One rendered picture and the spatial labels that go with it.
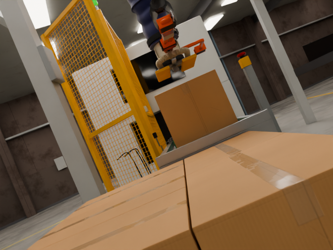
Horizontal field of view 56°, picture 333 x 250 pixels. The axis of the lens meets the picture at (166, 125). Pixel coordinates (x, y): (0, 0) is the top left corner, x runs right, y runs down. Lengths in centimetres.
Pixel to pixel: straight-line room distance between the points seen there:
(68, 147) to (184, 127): 110
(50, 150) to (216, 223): 1137
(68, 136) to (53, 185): 923
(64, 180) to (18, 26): 928
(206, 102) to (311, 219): 136
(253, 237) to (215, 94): 138
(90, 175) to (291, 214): 214
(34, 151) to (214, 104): 1037
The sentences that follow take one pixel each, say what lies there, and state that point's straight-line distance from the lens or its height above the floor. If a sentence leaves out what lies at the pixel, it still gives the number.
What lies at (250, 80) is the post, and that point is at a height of 82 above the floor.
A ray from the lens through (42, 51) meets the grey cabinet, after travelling 276.
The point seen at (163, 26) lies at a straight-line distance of 162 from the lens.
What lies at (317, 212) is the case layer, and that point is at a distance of 62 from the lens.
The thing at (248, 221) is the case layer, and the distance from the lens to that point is 59.
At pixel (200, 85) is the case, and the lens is 190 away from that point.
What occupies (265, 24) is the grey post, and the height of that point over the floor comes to 158.
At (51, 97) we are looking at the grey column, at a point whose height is 135.
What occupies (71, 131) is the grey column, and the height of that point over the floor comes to 104.
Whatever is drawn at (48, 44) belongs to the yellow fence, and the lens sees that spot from 339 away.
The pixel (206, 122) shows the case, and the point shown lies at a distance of 189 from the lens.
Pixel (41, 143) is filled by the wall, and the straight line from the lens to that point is 1192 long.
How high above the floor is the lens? 71
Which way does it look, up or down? 1 degrees up
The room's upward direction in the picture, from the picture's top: 24 degrees counter-clockwise
